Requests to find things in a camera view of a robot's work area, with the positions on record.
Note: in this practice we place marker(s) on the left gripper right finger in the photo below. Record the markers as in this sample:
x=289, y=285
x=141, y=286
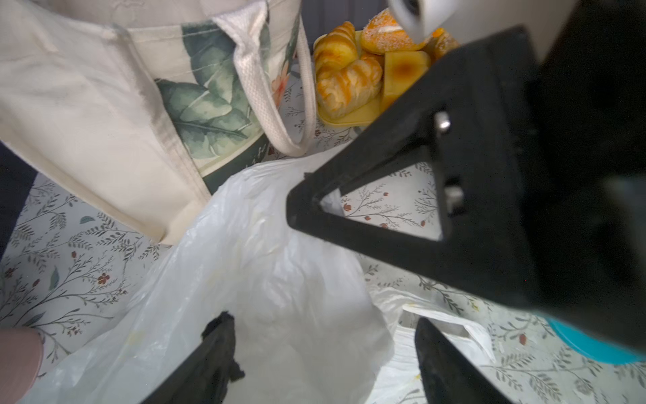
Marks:
x=447, y=376

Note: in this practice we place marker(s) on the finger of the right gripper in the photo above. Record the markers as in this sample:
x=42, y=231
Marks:
x=459, y=148

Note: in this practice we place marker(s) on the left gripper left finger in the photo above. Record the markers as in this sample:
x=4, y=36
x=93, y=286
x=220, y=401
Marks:
x=205, y=375

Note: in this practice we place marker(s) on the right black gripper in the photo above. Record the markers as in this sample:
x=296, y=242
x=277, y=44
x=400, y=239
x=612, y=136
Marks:
x=588, y=232

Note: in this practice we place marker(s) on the white plastic grocery bag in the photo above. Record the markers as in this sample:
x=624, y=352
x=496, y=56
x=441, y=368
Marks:
x=308, y=327

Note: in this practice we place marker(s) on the cream canvas tote bag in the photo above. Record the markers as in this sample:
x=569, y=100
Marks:
x=144, y=108

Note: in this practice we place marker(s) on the teal plastic basket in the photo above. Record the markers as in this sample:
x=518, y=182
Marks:
x=592, y=348

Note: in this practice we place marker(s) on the yellow bread tray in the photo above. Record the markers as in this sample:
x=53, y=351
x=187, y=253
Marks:
x=361, y=73

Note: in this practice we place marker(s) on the floral table mat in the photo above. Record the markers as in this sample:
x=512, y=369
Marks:
x=70, y=273

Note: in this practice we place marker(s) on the pink pencil cup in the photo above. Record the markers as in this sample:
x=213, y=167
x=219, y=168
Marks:
x=21, y=357

